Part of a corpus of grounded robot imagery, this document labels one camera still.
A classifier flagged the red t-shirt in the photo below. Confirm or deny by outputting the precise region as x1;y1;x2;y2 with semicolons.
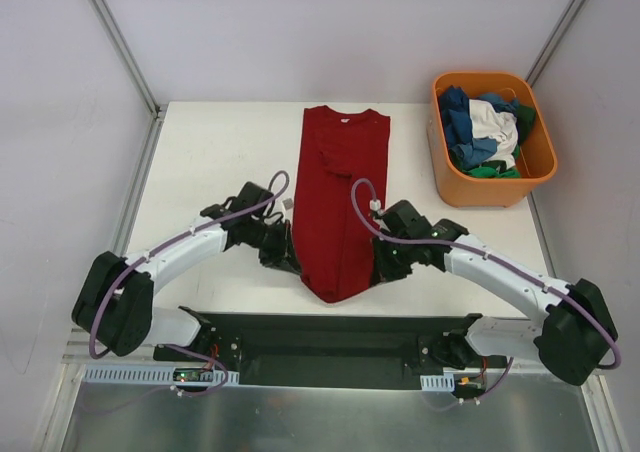
292;105;391;303

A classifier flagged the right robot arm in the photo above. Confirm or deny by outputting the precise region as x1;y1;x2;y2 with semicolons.
373;232;622;386

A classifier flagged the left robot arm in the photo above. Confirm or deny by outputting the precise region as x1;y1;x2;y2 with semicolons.
71;216;300;361

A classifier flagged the blue t-shirt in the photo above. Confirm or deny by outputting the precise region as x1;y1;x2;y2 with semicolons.
437;86;510;174

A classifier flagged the white t-shirt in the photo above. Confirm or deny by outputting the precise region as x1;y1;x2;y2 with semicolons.
469;99;518;169

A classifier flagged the orange plastic basket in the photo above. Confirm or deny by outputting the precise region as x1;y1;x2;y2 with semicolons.
427;71;558;207

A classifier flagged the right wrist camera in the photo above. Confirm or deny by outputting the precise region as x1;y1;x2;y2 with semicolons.
370;200;432;240

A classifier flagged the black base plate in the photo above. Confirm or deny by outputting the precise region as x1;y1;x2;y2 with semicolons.
152;310;509;388

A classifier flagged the aluminium frame rail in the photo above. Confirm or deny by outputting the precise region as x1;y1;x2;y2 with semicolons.
61;327;549;374

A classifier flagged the right aluminium corner post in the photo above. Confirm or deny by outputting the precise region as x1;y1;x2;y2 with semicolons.
525;0;589;87

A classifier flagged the aluminium corner post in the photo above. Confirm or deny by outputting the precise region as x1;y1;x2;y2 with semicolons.
525;0;589;87
88;0;163;118

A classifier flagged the left aluminium corner post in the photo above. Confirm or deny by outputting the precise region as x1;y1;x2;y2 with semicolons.
88;0;163;118

